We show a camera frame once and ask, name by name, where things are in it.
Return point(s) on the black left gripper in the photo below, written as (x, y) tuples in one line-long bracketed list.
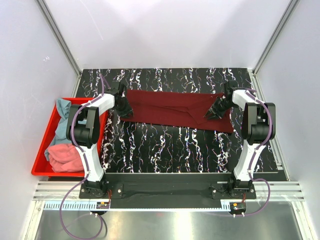
[(124, 114)]

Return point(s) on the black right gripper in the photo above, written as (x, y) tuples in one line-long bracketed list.
[(209, 111)]

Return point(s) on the dark red t shirt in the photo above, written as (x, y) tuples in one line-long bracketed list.
[(176, 109)]

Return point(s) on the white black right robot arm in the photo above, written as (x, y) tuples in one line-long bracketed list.
[(257, 129)]

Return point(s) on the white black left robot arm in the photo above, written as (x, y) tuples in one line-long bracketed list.
[(83, 130)]

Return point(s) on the black marbled table mat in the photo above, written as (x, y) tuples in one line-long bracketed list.
[(129, 147)]

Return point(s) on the light blue t shirt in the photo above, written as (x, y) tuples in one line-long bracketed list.
[(63, 109)]

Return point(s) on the pink t shirt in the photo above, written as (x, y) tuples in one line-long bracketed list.
[(64, 158)]

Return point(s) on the red plastic bin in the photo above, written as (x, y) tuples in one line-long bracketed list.
[(41, 166)]

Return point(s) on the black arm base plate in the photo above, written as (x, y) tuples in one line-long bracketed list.
[(139, 201)]

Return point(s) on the aluminium frame rail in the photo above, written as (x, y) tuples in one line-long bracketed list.
[(279, 190)]

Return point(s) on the left aluminium corner post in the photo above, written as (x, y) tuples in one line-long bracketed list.
[(48, 16)]

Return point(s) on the white slotted cable duct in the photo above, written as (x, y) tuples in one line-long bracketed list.
[(104, 206)]

